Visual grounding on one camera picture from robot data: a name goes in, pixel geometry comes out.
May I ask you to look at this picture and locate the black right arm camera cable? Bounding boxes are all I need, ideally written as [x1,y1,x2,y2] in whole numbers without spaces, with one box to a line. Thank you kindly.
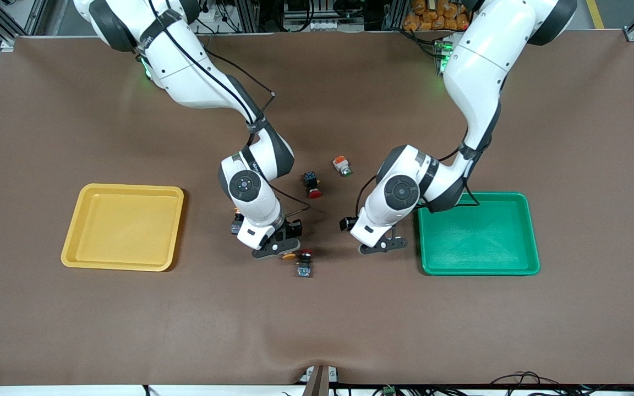
[146,0,312,221]

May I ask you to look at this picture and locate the brown table mat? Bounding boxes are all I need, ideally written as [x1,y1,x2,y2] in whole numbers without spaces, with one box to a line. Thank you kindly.
[0,30,634,386]

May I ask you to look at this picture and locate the orange snack bags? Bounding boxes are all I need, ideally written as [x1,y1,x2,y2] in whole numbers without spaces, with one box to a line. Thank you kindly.
[403,0,471,32]

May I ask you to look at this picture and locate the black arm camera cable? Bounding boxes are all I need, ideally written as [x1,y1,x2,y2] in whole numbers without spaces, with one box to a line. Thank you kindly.
[146,0,312,221]
[354,126,502,222]

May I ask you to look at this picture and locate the black floor cables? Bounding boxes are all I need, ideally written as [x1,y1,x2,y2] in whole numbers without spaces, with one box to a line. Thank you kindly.
[485,371,634,396]

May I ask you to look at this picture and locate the yellow plastic tray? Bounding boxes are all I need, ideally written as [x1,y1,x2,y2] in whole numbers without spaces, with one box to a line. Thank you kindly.
[61,183,185,272]

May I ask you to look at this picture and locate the white power strip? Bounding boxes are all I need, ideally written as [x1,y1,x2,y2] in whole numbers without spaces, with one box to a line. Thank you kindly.
[283,18,346,32]

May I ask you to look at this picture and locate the metal table clamp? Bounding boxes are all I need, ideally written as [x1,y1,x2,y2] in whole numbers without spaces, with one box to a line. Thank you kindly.
[298,365,340,396]

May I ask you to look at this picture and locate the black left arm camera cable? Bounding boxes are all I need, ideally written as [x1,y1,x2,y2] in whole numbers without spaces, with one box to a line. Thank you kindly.
[354,126,502,222]

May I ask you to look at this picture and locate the red button with black body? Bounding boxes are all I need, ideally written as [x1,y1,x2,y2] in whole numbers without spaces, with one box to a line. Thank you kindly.
[302,171,324,199]
[295,249,314,278]

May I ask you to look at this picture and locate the green plastic tray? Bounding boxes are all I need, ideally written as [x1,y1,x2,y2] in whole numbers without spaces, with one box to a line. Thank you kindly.
[416,191,541,277]

